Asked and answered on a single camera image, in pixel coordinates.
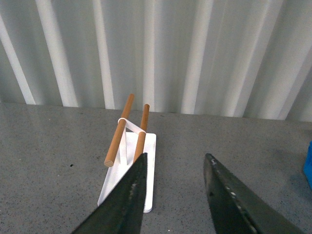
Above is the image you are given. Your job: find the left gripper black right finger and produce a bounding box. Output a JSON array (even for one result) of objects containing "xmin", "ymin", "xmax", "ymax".
[{"xmin": 203, "ymin": 153, "xmax": 302, "ymax": 234}]

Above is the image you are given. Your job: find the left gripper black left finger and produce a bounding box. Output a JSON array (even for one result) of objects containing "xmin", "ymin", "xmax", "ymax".
[{"xmin": 73, "ymin": 153, "xmax": 148, "ymax": 234}]

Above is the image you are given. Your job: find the blue microfiber cloth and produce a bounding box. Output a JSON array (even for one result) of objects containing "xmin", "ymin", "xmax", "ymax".
[{"xmin": 303, "ymin": 142, "xmax": 312, "ymax": 188}]

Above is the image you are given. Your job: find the white rack with wooden rods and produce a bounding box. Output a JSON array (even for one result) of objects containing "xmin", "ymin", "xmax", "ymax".
[{"xmin": 97, "ymin": 94, "xmax": 156, "ymax": 213}]

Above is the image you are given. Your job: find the white pleated curtain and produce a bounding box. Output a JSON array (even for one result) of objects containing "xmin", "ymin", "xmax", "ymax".
[{"xmin": 0, "ymin": 0, "xmax": 312, "ymax": 121}]

